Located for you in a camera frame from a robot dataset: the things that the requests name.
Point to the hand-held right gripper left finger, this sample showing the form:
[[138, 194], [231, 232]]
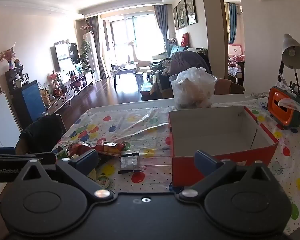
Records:
[[86, 160]]

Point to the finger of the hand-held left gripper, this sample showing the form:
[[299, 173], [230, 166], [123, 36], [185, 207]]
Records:
[[12, 157]]

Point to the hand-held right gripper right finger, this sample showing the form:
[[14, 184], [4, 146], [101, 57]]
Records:
[[206, 161]]

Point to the dark red foil snack packet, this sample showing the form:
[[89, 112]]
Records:
[[78, 148]]

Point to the red cardboard box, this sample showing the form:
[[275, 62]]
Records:
[[215, 130]]

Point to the green snack packet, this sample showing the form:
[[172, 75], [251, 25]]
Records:
[[62, 153]]

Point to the white cabinet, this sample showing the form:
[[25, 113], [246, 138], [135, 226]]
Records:
[[2, 120]]

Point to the dark dining chair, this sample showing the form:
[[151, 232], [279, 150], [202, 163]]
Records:
[[42, 130]]

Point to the small grey snack packet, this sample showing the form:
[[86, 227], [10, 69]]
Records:
[[129, 160]]

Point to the small black packet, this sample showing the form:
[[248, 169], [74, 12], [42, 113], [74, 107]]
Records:
[[128, 171]]

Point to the blue cabinet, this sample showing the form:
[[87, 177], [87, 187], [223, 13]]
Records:
[[28, 100]]

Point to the balloon print tablecloth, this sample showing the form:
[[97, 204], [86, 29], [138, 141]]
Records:
[[145, 130]]

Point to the wooden tv cabinet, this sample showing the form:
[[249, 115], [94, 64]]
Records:
[[70, 92]]

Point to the clear plastic cup with bag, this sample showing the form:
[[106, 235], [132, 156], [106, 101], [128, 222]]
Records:
[[192, 90]]

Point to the brown chair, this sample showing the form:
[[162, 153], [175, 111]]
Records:
[[228, 87]]

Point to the black coffee machine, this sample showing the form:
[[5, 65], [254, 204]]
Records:
[[16, 76]]

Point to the wooden coffee table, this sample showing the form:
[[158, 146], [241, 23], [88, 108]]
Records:
[[123, 70]]

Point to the sofa with clothes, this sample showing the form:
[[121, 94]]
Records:
[[182, 65]]

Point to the vase with pink flowers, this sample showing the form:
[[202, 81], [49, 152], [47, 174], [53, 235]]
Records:
[[7, 56]]

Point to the white standing air conditioner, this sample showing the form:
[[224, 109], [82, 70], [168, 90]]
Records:
[[91, 55]]

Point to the television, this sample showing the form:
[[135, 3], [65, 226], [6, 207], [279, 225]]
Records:
[[65, 55]]

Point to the grey window curtain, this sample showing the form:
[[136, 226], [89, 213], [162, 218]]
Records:
[[100, 47], [162, 27]]

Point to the grey desk lamp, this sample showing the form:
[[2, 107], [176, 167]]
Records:
[[292, 52]]

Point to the blue bedroom curtain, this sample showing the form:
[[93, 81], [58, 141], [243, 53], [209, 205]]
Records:
[[232, 22]]

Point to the dark framed wall pictures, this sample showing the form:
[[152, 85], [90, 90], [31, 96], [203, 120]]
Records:
[[185, 10]]

